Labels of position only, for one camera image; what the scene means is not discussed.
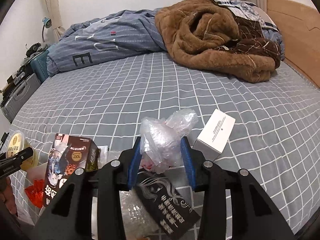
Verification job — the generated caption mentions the small white cardboard box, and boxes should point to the small white cardboard box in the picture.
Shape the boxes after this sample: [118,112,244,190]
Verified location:
[193,109,235,161]

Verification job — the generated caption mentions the clear plastic bag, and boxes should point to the clear plastic bag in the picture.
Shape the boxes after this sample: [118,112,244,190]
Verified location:
[140,108,198,174]

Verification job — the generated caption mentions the red plastic bag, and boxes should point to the red plastic bag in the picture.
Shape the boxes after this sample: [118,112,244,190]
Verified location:
[24,179,44,209]

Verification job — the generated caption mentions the dark brown printed carton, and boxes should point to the dark brown printed carton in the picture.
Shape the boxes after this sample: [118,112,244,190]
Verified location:
[43,133,100,207]

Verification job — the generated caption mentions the black card with white lettering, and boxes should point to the black card with white lettering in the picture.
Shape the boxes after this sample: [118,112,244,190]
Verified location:
[135,170,200,239]

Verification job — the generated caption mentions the clear bubble wrap sheet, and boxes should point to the clear bubble wrap sheet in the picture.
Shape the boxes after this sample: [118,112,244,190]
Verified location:
[119,190,159,239]

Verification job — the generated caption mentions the person left hand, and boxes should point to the person left hand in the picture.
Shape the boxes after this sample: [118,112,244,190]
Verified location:
[1,177,17,215]

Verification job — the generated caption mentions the yellow lidded round cup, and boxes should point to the yellow lidded round cup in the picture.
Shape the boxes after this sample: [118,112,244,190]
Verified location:
[6,130,39,171]

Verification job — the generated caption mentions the grey hard suitcase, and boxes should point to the grey hard suitcase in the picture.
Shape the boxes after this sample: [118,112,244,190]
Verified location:
[1,74,41,123]

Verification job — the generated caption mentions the clutter on suitcases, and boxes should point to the clutter on suitcases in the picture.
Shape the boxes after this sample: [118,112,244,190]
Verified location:
[1,42,50,98]

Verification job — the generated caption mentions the grey checked bed sheet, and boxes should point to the grey checked bed sheet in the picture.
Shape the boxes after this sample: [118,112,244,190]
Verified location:
[9,53,319,232]

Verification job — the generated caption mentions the teal hard suitcase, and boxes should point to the teal hard suitcase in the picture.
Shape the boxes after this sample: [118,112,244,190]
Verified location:
[30,50,49,83]

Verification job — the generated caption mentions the brown fleece blanket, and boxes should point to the brown fleece blanket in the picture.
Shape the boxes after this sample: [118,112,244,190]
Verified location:
[155,0,281,83]

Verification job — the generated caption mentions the blue striped duvet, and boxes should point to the blue striped duvet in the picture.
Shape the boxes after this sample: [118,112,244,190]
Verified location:
[47,9,166,77]

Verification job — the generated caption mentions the teal desk lamp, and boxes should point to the teal desk lamp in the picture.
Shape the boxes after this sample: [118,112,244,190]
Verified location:
[41,17,52,43]

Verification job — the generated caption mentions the patterned pillow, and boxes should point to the patterned pillow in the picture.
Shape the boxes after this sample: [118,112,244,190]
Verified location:
[214,0,285,61]

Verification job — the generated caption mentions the wooden headboard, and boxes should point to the wooden headboard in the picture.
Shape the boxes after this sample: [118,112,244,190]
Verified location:
[267,0,319,87]

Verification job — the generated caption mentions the cream curtain left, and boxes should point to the cream curtain left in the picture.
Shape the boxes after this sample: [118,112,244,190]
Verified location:
[42,0,65,42]

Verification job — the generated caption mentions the black charger cable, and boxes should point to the black charger cable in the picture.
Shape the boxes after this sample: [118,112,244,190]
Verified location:
[0,132,10,153]

